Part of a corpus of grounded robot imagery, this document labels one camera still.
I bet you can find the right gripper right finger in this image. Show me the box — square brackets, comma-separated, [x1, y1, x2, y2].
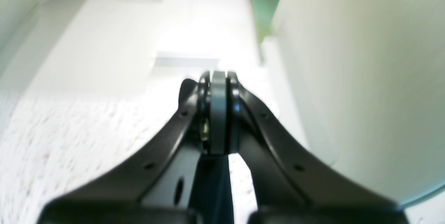
[227, 72, 408, 224]

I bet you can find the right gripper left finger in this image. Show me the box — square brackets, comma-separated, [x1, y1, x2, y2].
[38, 72, 210, 224]

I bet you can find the terrazzo patterned tablecloth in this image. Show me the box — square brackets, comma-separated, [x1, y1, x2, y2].
[0, 96, 265, 224]

